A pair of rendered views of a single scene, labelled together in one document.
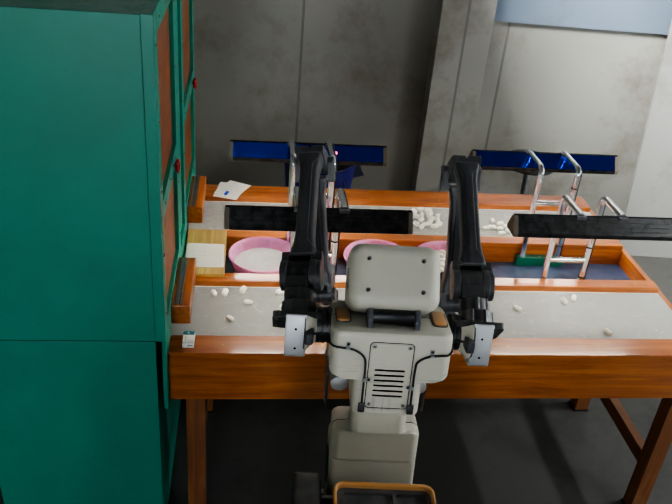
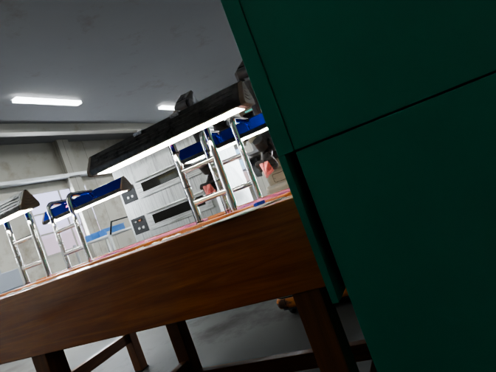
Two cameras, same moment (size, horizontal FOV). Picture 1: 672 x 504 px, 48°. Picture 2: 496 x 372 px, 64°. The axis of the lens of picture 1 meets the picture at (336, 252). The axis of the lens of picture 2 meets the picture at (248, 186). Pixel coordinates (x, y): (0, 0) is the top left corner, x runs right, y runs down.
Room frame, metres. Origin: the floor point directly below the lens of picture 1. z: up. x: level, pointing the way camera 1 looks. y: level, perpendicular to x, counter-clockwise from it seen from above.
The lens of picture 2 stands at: (3.72, 0.97, 0.80)
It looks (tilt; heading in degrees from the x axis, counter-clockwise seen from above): 1 degrees up; 212
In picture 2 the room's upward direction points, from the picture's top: 20 degrees counter-clockwise
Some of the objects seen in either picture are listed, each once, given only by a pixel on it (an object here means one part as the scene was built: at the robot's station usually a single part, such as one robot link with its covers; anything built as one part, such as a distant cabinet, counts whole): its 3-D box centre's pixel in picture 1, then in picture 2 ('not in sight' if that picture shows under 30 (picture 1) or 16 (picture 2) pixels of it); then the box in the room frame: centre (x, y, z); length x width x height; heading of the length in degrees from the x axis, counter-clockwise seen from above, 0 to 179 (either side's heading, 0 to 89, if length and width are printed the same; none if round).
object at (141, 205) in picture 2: not in sight; (186, 206); (-0.20, -2.44, 0.95); 1.41 x 1.09 x 1.89; 95
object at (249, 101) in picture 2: (308, 151); (162, 133); (2.76, 0.14, 1.08); 0.62 x 0.08 x 0.07; 98
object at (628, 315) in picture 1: (436, 315); not in sight; (2.21, -0.38, 0.73); 1.81 x 0.30 x 0.02; 98
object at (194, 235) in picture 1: (205, 251); not in sight; (2.43, 0.49, 0.77); 0.33 x 0.15 x 0.01; 8
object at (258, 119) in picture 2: (319, 217); (235, 133); (2.21, 0.06, 1.08); 0.62 x 0.08 x 0.07; 98
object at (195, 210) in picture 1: (197, 198); not in sight; (2.76, 0.59, 0.83); 0.30 x 0.06 x 0.07; 8
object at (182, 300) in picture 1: (184, 288); not in sight; (2.09, 0.49, 0.83); 0.30 x 0.06 x 0.07; 8
